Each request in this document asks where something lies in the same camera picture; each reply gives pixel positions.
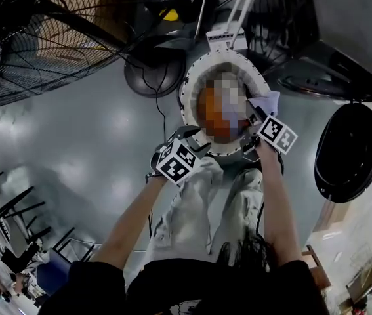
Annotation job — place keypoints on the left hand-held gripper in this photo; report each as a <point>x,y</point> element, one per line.
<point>176,162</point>

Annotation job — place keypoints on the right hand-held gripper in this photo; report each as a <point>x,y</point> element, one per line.
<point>277,134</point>

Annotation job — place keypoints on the lavender clothes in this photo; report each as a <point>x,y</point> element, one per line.
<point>267,102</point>

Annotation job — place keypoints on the orange garment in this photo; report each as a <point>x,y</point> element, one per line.
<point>212,117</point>

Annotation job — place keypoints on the white woven laundry basket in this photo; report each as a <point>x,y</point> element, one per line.
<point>189,94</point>

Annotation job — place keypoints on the black washing machine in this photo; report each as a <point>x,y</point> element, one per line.
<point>353,28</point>

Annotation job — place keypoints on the person's left forearm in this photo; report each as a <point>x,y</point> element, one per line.
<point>130,222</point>

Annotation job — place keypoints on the person's right forearm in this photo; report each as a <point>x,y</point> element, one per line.
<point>277,202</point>

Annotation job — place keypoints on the white flat mop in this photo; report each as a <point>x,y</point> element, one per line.
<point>225,39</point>

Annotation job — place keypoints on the wooden slat panel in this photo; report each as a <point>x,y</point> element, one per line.
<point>333,217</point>

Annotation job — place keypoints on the person's black shirt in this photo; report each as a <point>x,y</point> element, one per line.
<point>205,284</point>

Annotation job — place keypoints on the wooden stool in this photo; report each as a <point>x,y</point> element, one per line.
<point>318,271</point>

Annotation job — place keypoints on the black chair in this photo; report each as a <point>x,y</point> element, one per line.
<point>18,208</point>

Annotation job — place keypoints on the blue chair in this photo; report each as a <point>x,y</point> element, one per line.
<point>54,267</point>

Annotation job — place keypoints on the black standing fan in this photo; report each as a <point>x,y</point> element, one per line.
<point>25,44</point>

